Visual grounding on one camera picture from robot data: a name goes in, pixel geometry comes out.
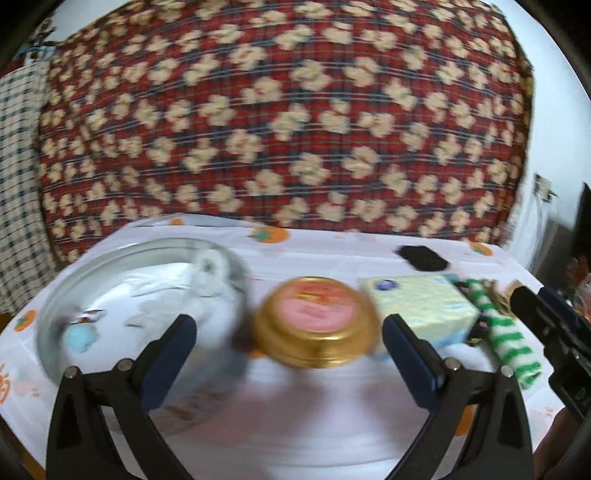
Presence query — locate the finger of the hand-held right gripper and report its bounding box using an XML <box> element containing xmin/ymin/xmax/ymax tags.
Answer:
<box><xmin>509</xmin><ymin>285</ymin><xmax>557</xmax><ymax>344</ymax></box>

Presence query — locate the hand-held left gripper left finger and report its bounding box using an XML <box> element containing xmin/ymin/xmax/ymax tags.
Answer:
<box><xmin>46</xmin><ymin>314</ymin><xmax>199</xmax><ymax>480</ymax></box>

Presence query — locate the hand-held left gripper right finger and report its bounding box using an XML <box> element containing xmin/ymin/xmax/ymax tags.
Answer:
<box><xmin>381</xmin><ymin>314</ymin><xmax>539</xmax><ymax>480</ymax></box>

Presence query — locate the black fuzzy sock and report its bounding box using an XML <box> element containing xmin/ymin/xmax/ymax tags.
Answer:
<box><xmin>398</xmin><ymin>246</ymin><xmax>450</xmax><ymax>272</ymax></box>

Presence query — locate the person's right forearm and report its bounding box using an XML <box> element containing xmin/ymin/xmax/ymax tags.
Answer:
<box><xmin>536</xmin><ymin>408</ymin><xmax>580</xmax><ymax>480</ymax></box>

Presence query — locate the pale yellow soft packet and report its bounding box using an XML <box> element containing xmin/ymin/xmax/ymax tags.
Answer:
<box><xmin>360</xmin><ymin>274</ymin><xmax>481</xmax><ymax>361</ymax></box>

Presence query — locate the green white striped sock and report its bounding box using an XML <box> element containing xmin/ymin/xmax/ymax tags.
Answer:
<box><xmin>462</xmin><ymin>279</ymin><xmax>544</xmax><ymax>391</ymax></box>

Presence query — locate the red snack packet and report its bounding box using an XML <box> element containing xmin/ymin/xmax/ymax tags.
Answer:
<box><xmin>570</xmin><ymin>257</ymin><xmax>591</xmax><ymax>321</ymax></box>

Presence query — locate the white rolled sock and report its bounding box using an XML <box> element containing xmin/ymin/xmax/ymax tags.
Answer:
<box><xmin>134</xmin><ymin>249</ymin><xmax>232</xmax><ymax>308</ymax></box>

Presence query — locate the gold tin with pink lid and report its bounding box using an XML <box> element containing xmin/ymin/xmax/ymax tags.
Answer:
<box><xmin>253</xmin><ymin>276</ymin><xmax>380</xmax><ymax>369</ymax></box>

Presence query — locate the round metal basin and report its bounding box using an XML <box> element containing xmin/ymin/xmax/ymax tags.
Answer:
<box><xmin>34</xmin><ymin>237</ymin><xmax>254</xmax><ymax>435</ymax></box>

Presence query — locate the black television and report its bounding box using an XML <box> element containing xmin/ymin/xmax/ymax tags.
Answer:
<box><xmin>573</xmin><ymin>182</ymin><xmax>591</xmax><ymax>264</ymax></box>

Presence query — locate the white persimmon-print table cloth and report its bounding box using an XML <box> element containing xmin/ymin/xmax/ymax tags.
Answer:
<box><xmin>0</xmin><ymin>213</ymin><xmax>573</xmax><ymax>480</ymax></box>

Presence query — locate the blue white checked cloth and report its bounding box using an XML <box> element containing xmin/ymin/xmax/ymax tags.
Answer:
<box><xmin>0</xmin><ymin>62</ymin><xmax>60</xmax><ymax>320</ymax></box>

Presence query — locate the red plaid bear-print blanket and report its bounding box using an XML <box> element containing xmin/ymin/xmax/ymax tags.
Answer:
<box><xmin>38</xmin><ymin>0</ymin><xmax>536</xmax><ymax>268</ymax></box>

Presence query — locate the white wall socket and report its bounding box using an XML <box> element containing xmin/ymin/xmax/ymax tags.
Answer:
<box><xmin>534</xmin><ymin>173</ymin><xmax>557</xmax><ymax>204</ymax></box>

